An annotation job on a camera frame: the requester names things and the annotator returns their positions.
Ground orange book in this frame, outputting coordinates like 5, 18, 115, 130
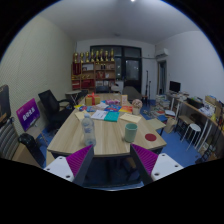
118, 105, 134, 114

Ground black computer monitor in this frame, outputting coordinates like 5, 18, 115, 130
169, 80, 182, 94

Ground clear plastic water bottle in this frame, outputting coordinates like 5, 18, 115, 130
81, 113, 97, 147

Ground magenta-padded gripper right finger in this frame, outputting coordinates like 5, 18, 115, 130
129, 143, 185, 186

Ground black bag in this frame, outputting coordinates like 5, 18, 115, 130
18, 132, 46, 168

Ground teal book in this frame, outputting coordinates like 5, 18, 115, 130
103, 110, 121, 123

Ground tan standing card box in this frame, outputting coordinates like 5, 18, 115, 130
120, 94, 129, 107

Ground long wooden side desk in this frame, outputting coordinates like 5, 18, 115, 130
166, 93, 224, 158

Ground small yellow envelope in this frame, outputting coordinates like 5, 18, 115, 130
74, 109, 90, 122

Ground potted pink flowers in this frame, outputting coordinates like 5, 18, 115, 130
131, 98, 144, 116

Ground pink box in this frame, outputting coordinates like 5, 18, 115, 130
105, 98, 121, 106

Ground black printer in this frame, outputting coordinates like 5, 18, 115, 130
186, 96, 205, 109

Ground purple sign board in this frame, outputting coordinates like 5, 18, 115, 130
15, 97, 41, 132

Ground white book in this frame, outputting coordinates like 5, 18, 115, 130
90, 109, 109, 121

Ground flat round red coaster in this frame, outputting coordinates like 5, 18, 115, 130
144, 133, 158, 142

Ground wooden shelf unit with trophies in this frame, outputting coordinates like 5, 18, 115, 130
70, 48, 117, 92

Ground white round stool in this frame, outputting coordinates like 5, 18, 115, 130
186, 123, 203, 151

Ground black microphone stand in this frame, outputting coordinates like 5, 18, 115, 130
143, 69, 151, 101

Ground stack of books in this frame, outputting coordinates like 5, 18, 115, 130
154, 94, 171, 118

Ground yellow gift box red ribbon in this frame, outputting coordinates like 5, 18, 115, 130
84, 92, 101, 107

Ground brown wooden stool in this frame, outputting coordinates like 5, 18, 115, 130
176, 114, 193, 138

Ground dark glass door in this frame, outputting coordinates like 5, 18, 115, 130
89, 45, 143, 93

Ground large yellow envelope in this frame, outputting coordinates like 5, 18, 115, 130
119, 112, 143, 124

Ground pale green cup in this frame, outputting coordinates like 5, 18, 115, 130
124, 123, 139, 144

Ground blue book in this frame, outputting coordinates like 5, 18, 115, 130
103, 104, 122, 113

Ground black office chair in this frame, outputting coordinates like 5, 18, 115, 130
37, 89, 75, 133

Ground white wall air conditioner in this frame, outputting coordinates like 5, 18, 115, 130
155, 48, 170, 61

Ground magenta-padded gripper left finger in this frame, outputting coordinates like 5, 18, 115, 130
43, 144, 95, 187

